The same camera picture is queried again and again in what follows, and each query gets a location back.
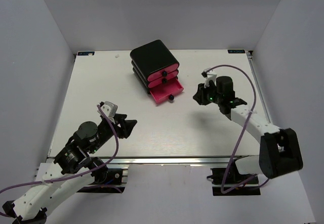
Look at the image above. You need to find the pink bottom drawer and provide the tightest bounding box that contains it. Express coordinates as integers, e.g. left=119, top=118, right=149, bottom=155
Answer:
left=150, top=78, right=184, bottom=104

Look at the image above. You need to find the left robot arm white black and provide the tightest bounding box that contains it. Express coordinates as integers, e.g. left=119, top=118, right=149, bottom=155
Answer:
left=1, top=113, right=137, bottom=223

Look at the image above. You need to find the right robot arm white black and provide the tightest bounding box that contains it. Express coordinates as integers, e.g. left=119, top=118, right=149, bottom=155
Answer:
left=193, top=75, right=303, bottom=179

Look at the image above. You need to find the pink top drawer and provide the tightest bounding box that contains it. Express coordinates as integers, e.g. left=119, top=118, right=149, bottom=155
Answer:
left=147, top=63, right=179, bottom=81

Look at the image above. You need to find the right blue corner label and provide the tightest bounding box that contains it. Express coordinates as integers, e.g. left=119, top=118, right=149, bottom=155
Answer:
left=227, top=49, right=246, bottom=54

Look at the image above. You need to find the blue corner label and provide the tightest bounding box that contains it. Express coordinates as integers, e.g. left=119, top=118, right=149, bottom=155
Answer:
left=227, top=49, right=246, bottom=54
left=77, top=51, right=95, bottom=56

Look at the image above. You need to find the black drawer cabinet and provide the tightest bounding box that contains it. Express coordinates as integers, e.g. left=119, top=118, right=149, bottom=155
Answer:
left=130, top=39, right=180, bottom=94

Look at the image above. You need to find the left blue corner label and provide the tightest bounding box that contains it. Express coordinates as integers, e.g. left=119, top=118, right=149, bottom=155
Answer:
left=77, top=51, right=95, bottom=56

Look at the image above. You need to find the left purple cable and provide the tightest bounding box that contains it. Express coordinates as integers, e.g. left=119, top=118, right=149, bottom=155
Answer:
left=0, top=104, right=119, bottom=221

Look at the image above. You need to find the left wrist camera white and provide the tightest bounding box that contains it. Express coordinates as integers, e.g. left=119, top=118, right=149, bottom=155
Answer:
left=97, top=101, right=118, bottom=124

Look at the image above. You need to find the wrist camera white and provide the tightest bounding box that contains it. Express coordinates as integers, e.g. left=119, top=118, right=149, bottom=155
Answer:
left=97, top=101, right=118, bottom=124
left=202, top=68, right=217, bottom=88

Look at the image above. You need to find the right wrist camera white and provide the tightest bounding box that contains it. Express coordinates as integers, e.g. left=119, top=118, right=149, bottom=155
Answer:
left=202, top=68, right=217, bottom=88

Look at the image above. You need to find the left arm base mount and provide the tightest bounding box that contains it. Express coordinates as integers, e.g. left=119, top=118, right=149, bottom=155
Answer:
left=78, top=164, right=128, bottom=194

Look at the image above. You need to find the aluminium front rail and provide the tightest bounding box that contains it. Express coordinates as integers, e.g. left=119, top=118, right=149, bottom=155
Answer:
left=47, top=155, right=261, bottom=166

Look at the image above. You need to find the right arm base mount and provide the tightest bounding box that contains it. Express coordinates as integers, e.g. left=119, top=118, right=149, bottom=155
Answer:
left=207, top=168, right=261, bottom=196

